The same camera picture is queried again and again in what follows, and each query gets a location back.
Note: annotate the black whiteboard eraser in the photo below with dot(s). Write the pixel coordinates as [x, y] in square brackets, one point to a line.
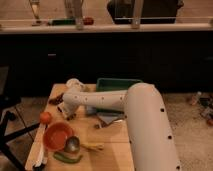
[65, 115]

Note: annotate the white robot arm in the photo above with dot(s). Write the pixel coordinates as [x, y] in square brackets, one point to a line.
[152, 141]

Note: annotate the green plastic tray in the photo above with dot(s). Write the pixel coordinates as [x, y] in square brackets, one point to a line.
[114, 84]

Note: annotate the blue sponge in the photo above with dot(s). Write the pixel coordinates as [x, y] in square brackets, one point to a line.
[91, 110]

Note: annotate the grey blue cloth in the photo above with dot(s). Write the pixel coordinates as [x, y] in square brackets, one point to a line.
[108, 118]

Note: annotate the white round container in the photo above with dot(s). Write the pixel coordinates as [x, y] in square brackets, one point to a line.
[73, 82]

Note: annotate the metal spoon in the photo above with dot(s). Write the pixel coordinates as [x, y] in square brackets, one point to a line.
[104, 125]

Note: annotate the dark red grape bunch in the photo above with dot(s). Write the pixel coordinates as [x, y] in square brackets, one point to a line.
[56, 100]

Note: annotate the yellow banana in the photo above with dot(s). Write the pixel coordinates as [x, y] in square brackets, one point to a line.
[93, 146]

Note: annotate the green and red object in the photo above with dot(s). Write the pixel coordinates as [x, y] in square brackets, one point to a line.
[58, 22]

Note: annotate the red tomato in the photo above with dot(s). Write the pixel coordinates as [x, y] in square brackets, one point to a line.
[45, 118]

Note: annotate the orange plastic bowl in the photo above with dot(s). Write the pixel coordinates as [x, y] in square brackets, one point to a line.
[55, 136]

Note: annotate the green chili pepper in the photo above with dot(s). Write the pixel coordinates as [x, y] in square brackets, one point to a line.
[61, 157]

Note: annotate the black box on shelf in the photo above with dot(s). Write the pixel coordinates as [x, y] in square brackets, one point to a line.
[153, 11]

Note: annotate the black chair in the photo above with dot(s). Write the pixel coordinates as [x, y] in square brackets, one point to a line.
[7, 101]

